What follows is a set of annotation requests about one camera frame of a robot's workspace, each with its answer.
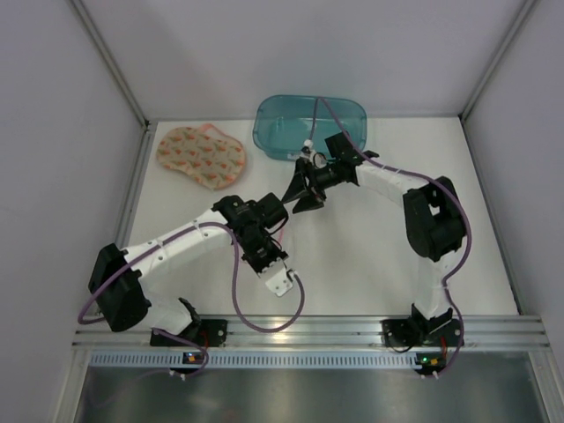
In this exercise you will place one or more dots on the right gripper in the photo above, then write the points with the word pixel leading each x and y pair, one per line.
pixel 311 181

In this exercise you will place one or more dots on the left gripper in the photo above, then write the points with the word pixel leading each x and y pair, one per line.
pixel 268 261

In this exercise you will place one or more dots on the floral pink laundry bag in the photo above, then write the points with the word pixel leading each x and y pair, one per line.
pixel 207 155

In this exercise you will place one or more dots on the small white mesh laundry bag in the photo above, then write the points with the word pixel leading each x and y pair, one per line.
pixel 278 236

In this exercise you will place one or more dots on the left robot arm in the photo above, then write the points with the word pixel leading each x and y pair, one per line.
pixel 126 282

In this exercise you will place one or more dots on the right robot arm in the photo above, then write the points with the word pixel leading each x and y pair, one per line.
pixel 437 227

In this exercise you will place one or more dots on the teal plastic bin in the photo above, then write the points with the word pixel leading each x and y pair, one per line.
pixel 284 122

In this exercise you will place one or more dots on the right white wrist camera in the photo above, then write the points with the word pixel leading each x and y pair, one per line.
pixel 309 153

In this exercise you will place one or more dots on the aluminium front rail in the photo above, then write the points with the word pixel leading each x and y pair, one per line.
pixel 497 333

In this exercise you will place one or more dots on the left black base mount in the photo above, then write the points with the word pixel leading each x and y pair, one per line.
pixel 206 333

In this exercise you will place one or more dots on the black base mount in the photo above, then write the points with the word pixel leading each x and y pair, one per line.
pixel 206 333
pixel 404 333

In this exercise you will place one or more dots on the perforated cable duct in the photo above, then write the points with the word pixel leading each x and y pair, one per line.
pixel 263 360

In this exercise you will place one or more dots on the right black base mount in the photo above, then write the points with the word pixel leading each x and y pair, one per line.
pixel 404 333

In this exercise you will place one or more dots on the right aluminium corner post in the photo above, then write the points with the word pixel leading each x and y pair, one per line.
pixel 508 38

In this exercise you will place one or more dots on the aluminium corner post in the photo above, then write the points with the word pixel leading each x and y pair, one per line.
pixel 104 52
pixel 508 38

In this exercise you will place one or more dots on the left aluminium corner post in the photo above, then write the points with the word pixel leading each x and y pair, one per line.
pixel 104 52

